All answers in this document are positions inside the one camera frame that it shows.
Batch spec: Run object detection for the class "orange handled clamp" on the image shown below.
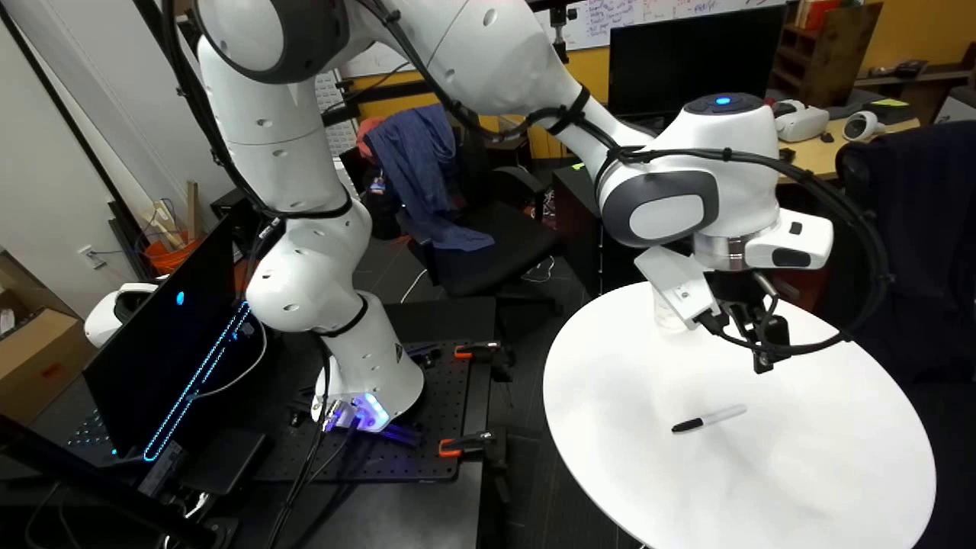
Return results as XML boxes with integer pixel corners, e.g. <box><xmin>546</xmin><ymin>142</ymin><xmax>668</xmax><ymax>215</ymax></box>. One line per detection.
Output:
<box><xmin>453</xmin><ymin>341</ymin><xmax>512</xmax><ymax>381</ymax></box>
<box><xmin>436</xmin><ymin>429</ymin><xmax>508</xmax><ymax>462</ymax></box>

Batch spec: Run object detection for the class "white VR controller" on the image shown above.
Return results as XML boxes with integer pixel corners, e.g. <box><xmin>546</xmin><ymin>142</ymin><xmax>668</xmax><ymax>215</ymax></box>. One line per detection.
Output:
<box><xmin>846</xmin><ymin>110</ymin><xmax>886</xmax><ymax>144</ymax></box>

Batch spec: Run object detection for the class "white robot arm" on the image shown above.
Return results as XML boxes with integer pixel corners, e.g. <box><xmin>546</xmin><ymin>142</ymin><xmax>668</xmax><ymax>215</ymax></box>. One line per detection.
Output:
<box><xmin>195</xmin><ymin>0</ymin><xmax>834</xmax><ymax>432</ymax></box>

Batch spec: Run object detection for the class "black computer monitor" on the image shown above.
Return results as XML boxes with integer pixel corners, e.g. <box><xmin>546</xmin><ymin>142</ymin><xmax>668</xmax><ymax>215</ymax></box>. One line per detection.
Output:
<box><xmin>608</xmin><ymin>5</ymin><xmax>783</xmax><ymax>125</ymax></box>

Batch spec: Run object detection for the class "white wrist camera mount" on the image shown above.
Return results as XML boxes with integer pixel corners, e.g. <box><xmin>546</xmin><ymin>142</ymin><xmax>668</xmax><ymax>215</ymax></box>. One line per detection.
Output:
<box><xmin>635</xmin><ymin>247</ymin><xmax>715</xmax><ymax>323</ymax></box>

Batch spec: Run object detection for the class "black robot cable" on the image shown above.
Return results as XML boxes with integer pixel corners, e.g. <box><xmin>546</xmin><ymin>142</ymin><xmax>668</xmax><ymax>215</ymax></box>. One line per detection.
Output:
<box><xmin>608</xmin><ymin>148</ymin><xmax>892</xmax><ymax>360</ymax></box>

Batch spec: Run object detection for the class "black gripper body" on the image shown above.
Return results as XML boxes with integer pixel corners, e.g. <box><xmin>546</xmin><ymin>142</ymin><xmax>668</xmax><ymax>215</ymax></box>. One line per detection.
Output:
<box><xmin>707</xmin><ymin>272</ymin><xmax>777</xmax><ymax>327</ymax></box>

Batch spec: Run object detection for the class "dark chair with cloth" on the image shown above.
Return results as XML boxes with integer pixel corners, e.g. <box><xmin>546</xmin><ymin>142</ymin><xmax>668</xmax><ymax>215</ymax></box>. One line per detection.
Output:
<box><xmin>822</xmin><ymin>120</ymin><xmax>976</xmax><ymax>392</ymax></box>

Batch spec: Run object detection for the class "white VR headset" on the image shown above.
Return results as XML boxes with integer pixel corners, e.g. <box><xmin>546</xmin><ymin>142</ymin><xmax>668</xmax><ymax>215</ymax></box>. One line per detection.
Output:
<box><xmin>776</xmin><ymin>98</ymin><xmax>829</xmax><ymax>144</ymax></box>

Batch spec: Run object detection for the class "cardboard box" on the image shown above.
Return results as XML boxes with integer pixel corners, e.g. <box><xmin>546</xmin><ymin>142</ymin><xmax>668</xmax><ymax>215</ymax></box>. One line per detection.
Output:
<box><xmin>0</xmin><ymin>250</ymin><xmax>96</xmax><ymax>424</ymax></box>

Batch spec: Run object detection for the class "round wooden desk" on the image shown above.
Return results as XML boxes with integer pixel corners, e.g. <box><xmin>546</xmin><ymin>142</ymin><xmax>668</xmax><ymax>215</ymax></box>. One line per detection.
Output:
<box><xmin>780</xmin><ymin>115</ymin><xmax>920</xmax><ymax>181</ymax></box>

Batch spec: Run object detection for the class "black laptop with blue light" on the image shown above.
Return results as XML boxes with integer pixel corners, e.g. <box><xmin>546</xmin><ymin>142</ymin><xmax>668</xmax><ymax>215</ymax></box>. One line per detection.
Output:
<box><xmin>38</xmin><ymin>229</ymin><xmax>269</xmax><ymax>466</ymax></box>

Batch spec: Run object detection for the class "blue jacket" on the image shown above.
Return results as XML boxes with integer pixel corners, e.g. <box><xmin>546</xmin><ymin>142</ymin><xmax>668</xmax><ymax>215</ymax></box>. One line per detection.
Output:
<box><xmin>365</xmin><ymin>105</ymin><xmax>495</xmax><ymax>254</ymax></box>

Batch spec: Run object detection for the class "black office chair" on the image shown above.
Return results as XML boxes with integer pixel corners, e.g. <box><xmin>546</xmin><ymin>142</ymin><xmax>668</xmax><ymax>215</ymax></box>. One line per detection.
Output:
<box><xmin>357</xmin><ymin>100</ymin><xmax>583</xmax><ymax>303</ymax></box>

